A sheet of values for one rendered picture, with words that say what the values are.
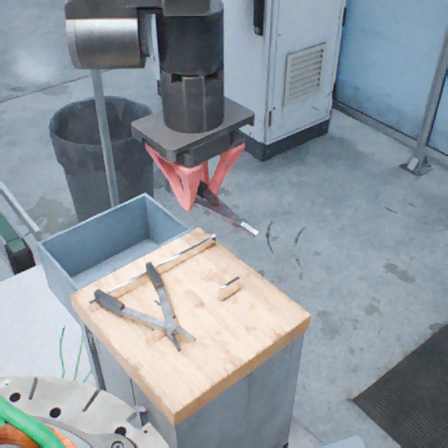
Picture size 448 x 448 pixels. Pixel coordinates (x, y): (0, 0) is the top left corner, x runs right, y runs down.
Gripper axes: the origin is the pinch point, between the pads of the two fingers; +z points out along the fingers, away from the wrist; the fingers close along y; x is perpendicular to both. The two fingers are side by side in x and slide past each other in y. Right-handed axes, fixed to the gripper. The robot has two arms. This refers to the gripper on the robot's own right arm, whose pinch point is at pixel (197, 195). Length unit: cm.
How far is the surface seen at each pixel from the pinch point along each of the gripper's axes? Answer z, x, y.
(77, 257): 17.1, -18.0, 7.2
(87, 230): 13.5, -18.0, 5.0
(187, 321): 12.0, 4.3, 5.3
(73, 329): 40.6, -27.0, 7.6
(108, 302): 9.2, -1.3, 11.4
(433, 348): 118, -4, -102
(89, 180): 79, -116, -41
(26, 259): 46, -55, 4
